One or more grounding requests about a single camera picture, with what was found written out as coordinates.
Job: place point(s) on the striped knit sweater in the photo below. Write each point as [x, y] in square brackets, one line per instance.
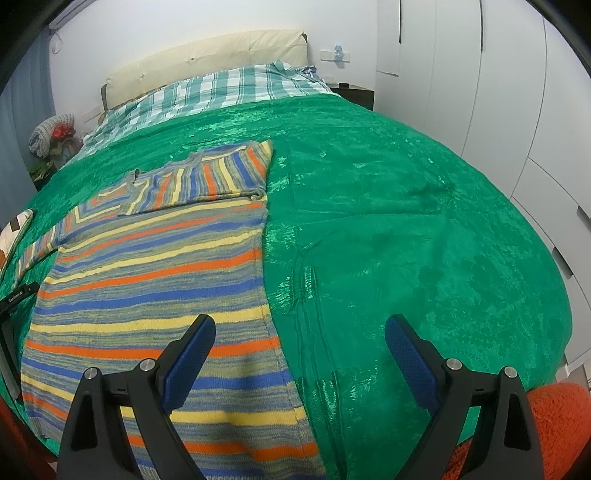
[152, 277]

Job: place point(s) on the pile of clothes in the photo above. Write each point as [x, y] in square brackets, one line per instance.
[51, 134]

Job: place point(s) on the dark wooden nightstand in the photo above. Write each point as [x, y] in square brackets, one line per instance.
[355, 94]

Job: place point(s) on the cream padded headboard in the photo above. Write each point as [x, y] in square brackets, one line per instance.
[198, 60]

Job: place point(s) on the white wardrobe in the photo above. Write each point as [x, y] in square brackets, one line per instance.
[498, 92]

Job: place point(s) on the orange fuzzy cloth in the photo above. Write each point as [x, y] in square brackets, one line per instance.
[558, 424]

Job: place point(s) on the blue-grey curtain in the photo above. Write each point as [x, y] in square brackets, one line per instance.
[23, 115]

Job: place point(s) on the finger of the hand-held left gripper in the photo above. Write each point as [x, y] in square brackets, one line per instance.
[9, 360]

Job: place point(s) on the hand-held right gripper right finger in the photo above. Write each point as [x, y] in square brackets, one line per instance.
[411, 364]

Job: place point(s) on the white wall socket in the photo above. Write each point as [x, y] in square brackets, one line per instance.
[337, 53]

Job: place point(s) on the geometric patterned pillow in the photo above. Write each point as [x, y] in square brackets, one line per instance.
[13, 235]

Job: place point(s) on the green plaid bed sheet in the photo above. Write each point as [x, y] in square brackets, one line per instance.
[203, 90]

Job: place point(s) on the green velvet blanket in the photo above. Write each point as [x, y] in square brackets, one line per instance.
[392, 221]

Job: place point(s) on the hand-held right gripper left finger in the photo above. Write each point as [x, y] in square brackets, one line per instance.
[189, 364]

